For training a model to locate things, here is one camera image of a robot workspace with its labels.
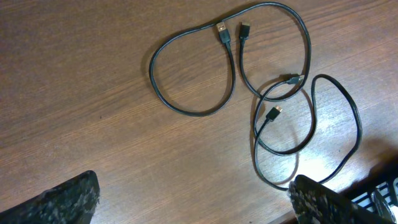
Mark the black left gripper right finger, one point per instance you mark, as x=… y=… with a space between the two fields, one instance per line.
x=314 y=203

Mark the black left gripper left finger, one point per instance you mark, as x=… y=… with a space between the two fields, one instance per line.
x=73 y=201

